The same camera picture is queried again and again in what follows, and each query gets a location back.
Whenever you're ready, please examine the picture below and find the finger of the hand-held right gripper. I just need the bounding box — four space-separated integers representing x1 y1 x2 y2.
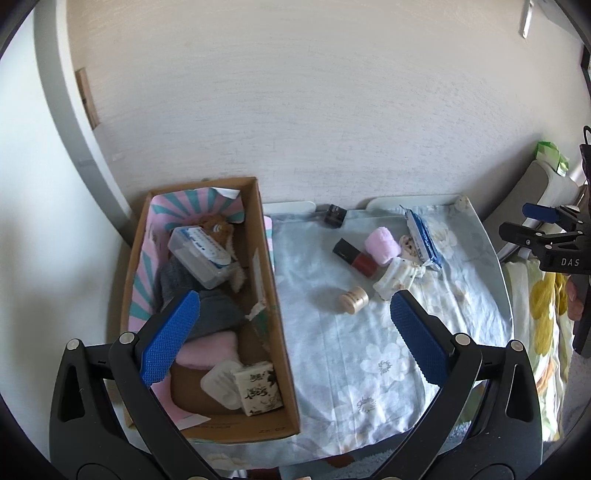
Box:
523 203 585 229
499 222 561 259

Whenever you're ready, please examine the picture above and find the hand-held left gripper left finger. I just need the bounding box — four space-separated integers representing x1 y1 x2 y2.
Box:
49 290 218 480

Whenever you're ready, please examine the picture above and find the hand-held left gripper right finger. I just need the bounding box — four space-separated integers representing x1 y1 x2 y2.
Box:
372 290 543 480

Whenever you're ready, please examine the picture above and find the pink fluffy cloth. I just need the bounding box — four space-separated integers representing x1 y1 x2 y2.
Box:
173 333 241 371

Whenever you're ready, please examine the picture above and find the grey fluffy sock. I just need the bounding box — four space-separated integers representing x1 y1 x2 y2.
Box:
154 256 247 342

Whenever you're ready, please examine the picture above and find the white patterned packet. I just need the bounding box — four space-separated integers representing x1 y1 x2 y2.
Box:
372 257 423 302

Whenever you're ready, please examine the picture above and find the white plastic earphone tray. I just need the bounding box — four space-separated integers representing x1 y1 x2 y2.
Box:
200 360 245 411

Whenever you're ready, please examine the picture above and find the small wooden cylinder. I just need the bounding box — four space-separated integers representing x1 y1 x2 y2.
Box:
338 286 369 315

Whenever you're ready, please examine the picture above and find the clear plastic box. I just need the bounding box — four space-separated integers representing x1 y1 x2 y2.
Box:
167 225 234 284

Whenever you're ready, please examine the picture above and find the pink fluffy roll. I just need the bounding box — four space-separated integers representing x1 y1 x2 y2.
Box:
365 227 400 267

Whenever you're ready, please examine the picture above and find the blue white wipes packet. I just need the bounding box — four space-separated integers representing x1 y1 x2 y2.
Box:
401 206 443 272

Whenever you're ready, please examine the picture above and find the red bottle with black cap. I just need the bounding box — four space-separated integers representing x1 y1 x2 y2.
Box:
332 238 379 276

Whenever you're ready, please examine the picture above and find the white printed tissue pack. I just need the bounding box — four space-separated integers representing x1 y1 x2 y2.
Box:
232 361 284 417

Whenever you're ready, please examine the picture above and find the brown teddy bear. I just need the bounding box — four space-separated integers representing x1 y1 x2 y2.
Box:
198 213 247 294

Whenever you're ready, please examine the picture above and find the brown cardboard box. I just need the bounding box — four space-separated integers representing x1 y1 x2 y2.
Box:
121 176 302 445

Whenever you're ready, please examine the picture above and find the black cosmetic jar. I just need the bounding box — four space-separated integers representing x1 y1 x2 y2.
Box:
324 204 348 228

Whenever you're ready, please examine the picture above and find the person's right hand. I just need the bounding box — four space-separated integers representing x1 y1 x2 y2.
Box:
566 279 581 321

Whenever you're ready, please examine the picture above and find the grey chair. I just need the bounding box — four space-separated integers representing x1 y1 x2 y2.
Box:
480 159 583 259

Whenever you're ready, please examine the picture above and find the yellow floral blanket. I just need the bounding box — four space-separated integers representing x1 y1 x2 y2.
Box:
501 258 578 444

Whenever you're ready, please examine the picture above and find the green tissue pack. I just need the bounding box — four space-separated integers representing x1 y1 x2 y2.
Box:
536 141 571 176

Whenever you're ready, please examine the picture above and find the pale blue floral cloth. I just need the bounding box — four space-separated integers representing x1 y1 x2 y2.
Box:
263 194 515 467

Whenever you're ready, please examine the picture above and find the pink striped paper liner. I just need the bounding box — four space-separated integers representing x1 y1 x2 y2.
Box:
131 187 275 428

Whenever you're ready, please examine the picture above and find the white shelf bracket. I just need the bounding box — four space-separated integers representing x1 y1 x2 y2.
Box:
519 0 534 38

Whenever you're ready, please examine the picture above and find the wooden wall block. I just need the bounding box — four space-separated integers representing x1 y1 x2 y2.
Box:
75 68 101 130

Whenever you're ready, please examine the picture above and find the grey door frame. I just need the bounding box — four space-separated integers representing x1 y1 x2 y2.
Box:
33 0 134 245

